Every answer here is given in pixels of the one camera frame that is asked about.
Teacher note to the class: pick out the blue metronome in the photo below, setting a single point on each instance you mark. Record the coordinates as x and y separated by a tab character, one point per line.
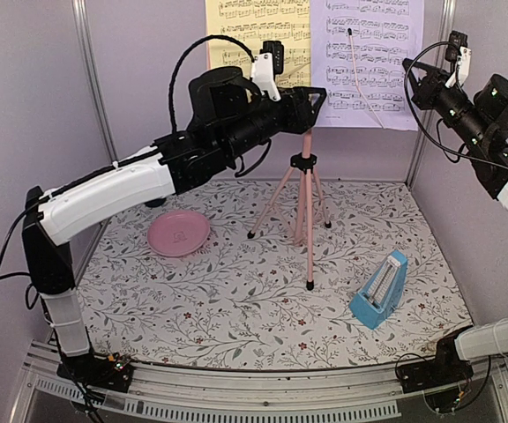
380	296

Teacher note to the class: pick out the left aluminium frame post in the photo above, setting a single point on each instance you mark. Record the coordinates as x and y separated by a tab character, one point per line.
83	31

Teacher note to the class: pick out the pink round plate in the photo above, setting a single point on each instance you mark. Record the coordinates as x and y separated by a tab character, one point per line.
178	233

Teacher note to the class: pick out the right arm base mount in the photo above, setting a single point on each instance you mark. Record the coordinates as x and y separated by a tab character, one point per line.
430	374

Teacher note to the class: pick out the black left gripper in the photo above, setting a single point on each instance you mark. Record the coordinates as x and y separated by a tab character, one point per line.
302	117

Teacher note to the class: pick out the dark blue cup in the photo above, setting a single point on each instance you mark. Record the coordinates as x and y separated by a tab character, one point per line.
155	203

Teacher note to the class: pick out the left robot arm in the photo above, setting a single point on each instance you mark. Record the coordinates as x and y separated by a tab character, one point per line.
231	115

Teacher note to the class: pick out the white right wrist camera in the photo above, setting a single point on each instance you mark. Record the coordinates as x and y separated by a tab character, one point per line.
458	55

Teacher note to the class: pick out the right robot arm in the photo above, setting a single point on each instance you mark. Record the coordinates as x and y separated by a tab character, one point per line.
481	123

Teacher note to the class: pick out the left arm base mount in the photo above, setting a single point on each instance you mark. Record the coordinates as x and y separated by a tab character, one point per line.
112	373

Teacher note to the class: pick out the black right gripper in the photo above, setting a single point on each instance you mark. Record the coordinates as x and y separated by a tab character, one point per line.
426	92

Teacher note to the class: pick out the floral table mat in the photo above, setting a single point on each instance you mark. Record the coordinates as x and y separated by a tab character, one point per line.
242	303

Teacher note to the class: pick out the purple sheet music page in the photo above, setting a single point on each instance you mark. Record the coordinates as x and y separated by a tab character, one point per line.
356	54

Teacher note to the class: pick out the yellow sheet music page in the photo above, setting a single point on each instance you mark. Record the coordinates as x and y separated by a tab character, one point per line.
253	22

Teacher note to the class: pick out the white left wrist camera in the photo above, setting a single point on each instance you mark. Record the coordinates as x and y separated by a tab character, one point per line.
268	64

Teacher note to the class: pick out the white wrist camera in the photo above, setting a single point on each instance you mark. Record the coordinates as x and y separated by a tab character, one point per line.
458	55
268	64

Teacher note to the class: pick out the pink music stand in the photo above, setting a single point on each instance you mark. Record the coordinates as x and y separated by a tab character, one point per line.
305	164

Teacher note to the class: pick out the aluminium front rail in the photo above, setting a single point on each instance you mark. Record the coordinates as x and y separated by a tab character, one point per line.
172	393

